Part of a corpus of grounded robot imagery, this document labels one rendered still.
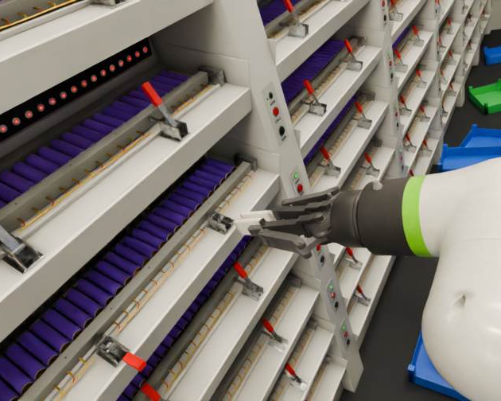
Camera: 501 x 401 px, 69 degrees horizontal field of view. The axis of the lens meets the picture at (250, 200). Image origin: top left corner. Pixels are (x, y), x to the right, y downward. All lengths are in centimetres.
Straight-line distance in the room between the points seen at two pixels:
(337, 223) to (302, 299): 55
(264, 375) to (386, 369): 68
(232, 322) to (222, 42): 53
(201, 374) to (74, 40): 56
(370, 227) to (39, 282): 38
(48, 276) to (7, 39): 26
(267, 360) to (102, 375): 45
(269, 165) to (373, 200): 37
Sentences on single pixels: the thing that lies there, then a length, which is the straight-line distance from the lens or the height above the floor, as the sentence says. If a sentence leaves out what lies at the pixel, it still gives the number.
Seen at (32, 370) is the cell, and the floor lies 98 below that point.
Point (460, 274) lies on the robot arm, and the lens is 34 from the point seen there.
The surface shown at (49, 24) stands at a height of 133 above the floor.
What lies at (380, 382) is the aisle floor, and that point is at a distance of 149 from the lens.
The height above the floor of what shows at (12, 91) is 128.
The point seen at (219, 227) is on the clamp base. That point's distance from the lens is 66.
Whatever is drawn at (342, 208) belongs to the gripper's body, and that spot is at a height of 103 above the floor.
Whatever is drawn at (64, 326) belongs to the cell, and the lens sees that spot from 62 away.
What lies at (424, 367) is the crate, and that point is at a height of 0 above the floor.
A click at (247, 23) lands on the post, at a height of 122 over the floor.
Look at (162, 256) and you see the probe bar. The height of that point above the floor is 97.
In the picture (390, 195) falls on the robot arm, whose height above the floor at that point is 106.
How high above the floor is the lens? 132
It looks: 33 degrees down
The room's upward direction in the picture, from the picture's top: 23 degrees counter-clockwise
